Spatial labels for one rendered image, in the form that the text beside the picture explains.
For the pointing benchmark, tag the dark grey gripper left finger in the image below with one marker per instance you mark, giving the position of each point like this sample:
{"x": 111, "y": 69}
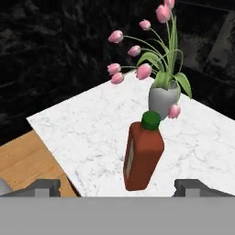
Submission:
{"x": 42, "y": 187}

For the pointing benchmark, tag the brown condiment bottle green cap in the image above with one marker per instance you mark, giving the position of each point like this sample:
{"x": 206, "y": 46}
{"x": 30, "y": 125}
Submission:
{"x": 142, "y": 154}

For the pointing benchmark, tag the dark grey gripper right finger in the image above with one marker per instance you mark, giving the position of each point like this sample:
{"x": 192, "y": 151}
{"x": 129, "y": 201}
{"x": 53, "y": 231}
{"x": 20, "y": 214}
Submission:
{"x": 191, "y": 187}

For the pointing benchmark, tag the grey vase with pink tulips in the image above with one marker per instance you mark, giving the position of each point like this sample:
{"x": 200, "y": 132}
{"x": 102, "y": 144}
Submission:
{"x": 162, "y": 76}

